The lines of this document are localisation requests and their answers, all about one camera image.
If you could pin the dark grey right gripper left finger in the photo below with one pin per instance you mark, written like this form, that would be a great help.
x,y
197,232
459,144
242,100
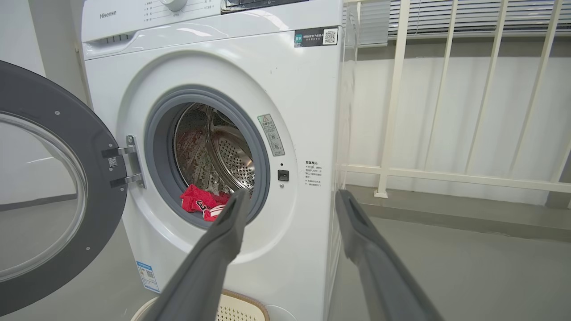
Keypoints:
x,y
200,272

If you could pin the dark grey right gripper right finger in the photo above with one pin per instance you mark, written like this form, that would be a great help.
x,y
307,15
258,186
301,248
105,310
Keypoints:
x,y
383,276

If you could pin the red garment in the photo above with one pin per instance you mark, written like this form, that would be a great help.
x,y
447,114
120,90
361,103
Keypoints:
x,y
196,200

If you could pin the dark washing machine door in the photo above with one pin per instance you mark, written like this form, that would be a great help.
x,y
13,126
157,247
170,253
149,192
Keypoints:
x,y
89,147

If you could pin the cream plastic laundry basket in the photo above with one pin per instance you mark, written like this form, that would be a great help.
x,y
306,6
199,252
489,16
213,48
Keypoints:
x,y
241,310

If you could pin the white front-load washing machine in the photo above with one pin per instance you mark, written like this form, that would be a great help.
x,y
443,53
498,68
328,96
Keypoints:
x,y
294,98

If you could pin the cream metal railing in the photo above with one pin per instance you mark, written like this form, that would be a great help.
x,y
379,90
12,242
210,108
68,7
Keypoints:
x,y
395,111

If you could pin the white pleated window shade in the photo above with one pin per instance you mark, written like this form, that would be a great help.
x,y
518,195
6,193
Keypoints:
x,y
372,22

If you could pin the white slatted window blind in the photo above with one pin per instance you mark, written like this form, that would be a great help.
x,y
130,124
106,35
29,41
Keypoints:
x,y
468,15

